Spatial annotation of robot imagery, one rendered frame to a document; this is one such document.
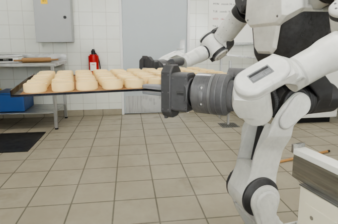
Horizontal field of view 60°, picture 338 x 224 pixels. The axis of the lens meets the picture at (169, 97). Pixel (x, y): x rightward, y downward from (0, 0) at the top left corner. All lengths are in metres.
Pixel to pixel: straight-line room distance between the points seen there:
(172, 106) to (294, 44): 0.51
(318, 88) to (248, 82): 0.61
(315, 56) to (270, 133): 0.46
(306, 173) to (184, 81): 0.30
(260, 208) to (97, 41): 3.98
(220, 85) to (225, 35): 0.79
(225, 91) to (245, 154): 0.60
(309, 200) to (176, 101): 0.32
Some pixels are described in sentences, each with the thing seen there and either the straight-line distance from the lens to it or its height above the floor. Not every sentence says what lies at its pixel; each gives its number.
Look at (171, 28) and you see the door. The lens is 4.77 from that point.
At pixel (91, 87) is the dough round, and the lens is 0.70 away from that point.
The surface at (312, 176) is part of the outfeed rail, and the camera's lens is 0.63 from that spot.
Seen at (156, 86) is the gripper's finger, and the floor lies 1.01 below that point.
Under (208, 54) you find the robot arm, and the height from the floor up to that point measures 1.06.
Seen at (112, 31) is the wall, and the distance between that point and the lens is 4.70.
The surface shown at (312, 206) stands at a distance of 0.64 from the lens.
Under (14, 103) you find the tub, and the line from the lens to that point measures 4.39.
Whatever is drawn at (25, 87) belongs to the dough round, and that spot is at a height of 1.01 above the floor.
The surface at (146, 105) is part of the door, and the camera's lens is 4.82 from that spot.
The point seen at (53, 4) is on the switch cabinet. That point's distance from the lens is 4.63.
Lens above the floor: 1.10
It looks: 10 degrees down
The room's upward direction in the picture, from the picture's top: straight up
